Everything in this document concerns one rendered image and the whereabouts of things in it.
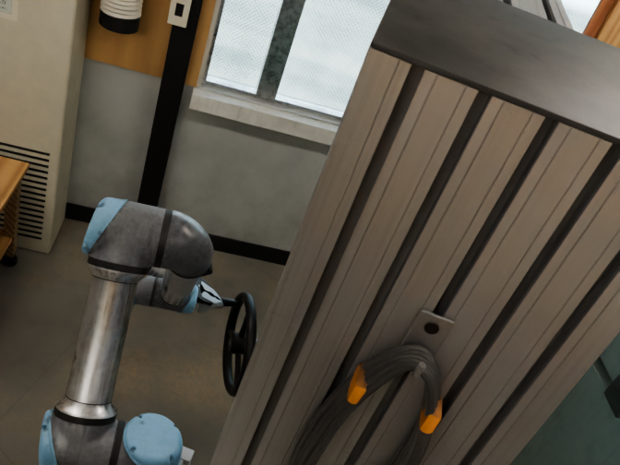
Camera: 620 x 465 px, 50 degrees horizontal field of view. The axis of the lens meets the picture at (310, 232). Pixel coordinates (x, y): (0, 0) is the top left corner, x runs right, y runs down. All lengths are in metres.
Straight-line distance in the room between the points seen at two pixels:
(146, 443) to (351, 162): 0.98
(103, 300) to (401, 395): 0.82
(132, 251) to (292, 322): 0.76
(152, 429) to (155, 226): 0.39
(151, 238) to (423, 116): 0.90
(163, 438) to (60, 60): 1.72
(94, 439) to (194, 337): 1.69
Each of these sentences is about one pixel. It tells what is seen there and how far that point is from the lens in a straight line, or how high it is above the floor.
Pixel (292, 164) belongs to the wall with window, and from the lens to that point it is 3.17.
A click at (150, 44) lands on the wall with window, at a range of 2.95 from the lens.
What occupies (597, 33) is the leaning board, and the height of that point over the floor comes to 1.60.
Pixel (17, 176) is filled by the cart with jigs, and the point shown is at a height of 0.53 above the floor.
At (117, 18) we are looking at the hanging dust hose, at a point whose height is 1.14.
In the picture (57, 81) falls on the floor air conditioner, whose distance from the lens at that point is 2.78.
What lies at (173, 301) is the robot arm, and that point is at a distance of 1.62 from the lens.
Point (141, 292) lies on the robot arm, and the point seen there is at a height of 1.01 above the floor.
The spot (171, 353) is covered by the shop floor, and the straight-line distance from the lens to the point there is 2.92.
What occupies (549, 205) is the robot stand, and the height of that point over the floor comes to 1.97.
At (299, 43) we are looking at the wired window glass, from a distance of 2.99.
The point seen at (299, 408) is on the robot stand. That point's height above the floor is 1.69.
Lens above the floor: 2.16
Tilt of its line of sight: 34 degrees down
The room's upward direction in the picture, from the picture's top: 22 degrees clockwise
